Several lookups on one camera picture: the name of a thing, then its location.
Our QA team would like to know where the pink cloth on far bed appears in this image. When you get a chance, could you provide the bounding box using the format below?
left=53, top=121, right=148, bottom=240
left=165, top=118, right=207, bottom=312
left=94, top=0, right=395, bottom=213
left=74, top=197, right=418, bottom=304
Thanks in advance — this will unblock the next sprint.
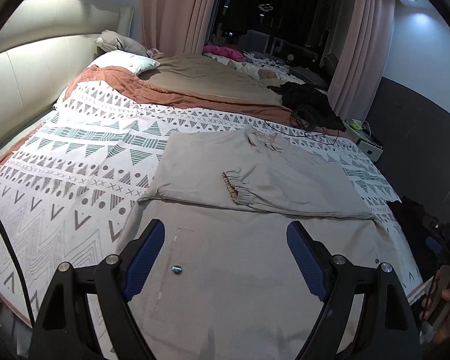
left=203, top=45, right=246, bottom=62

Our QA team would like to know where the left pink curtain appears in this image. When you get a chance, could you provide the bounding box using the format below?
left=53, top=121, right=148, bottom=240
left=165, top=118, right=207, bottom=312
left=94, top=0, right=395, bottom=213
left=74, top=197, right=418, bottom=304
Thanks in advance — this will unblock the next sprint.
left=142, top=0, right=215, bottom=57

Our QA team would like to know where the black folded garment at bed edge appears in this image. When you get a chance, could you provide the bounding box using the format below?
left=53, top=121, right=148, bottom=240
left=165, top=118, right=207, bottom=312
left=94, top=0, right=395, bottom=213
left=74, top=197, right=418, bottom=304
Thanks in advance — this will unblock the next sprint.
left=386, top=197, right=429, bottom=241

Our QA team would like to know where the black camera cable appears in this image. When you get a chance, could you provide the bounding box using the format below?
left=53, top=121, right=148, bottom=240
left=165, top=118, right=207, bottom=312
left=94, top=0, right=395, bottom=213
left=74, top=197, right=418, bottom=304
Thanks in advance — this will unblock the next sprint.
left=0, top=194, right=36, bottom=325

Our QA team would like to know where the rust orange quilt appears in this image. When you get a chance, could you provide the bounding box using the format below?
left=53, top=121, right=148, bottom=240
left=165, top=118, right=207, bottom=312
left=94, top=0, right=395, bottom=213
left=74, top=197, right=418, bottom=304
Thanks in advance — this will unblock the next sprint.
left=0, top=65, right=350, bottom=185

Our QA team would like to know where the black cable on bed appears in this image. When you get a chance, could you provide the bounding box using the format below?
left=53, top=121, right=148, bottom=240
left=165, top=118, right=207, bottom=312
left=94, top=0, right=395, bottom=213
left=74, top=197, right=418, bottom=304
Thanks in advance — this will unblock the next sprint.
left=264, top=108, right=341, bottom=147

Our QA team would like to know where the white pillow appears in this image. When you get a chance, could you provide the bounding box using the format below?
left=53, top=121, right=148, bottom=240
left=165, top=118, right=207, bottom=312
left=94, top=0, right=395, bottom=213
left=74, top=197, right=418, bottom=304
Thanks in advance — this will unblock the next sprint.
left=88, top=50, right=160, bottom=76

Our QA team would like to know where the beige large jacket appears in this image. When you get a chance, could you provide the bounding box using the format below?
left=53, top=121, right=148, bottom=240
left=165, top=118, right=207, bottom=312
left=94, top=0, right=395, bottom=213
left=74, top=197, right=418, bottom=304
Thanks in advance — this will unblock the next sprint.
left=118, top=127, right=422, bottom=359

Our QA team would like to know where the black clothes pile on bed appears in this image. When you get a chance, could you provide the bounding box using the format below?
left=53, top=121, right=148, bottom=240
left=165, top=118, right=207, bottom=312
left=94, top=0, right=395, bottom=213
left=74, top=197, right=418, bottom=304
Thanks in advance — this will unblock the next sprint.
left=267, top=81, right=346, bottom=133

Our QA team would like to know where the olive tan blanket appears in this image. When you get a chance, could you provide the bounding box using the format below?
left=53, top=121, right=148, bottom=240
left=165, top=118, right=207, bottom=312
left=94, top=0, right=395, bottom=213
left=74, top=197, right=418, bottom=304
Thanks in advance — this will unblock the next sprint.
left=139, top=54, right=283, bottom=106

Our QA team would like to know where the white geometric patterned bedspread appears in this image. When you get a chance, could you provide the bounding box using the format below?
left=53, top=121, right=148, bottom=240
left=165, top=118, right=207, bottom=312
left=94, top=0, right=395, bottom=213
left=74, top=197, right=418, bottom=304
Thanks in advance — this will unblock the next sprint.
left=0, top=80, right=422, bottom=321

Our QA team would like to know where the grey plush toy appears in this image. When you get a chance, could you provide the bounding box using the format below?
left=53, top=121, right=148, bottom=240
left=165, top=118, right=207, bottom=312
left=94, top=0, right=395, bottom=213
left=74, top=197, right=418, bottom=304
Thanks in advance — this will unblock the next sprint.
left=94, top=30, right=149, bottom=57

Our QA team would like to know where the green object on cabinet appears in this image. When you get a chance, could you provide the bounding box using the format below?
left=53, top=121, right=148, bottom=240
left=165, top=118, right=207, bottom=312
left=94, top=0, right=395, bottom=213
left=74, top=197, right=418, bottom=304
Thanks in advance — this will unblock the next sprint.
left=349, top=119, right=362, bottom=131

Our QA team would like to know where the white bedside drawer cabinet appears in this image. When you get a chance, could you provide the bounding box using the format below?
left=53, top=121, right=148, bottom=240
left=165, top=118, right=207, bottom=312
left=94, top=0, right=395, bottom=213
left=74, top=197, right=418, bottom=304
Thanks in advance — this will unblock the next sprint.
left=345, top=120, right=384, bottom=163

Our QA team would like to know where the cream padded headboard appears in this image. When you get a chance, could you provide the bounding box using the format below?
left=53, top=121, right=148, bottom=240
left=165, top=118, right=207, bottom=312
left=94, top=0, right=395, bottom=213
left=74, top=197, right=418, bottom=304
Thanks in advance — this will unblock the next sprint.
left=0, top=0, right=134, bottom=147

